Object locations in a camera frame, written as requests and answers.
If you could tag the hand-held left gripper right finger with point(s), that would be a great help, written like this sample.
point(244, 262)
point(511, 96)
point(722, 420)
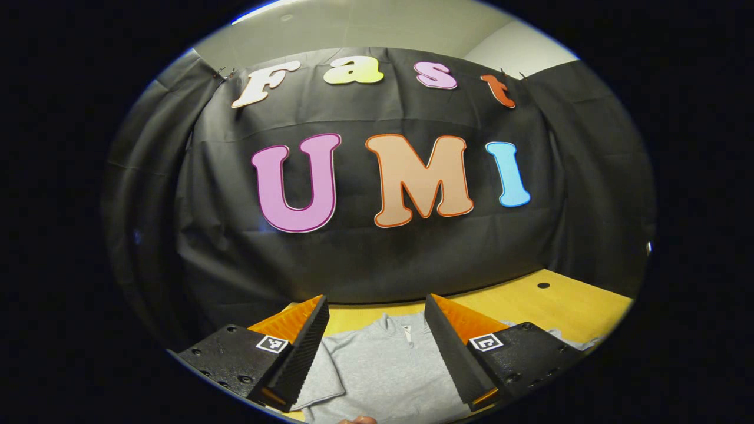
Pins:
point(450, 353)

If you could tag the black backdrop cloth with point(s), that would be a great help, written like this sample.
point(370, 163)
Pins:
point(377, 265)

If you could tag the grey sweatshirt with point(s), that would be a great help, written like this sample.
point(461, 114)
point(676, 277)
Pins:
point(383, 371)

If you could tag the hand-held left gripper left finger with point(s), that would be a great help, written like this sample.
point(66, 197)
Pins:
point(303, 353)

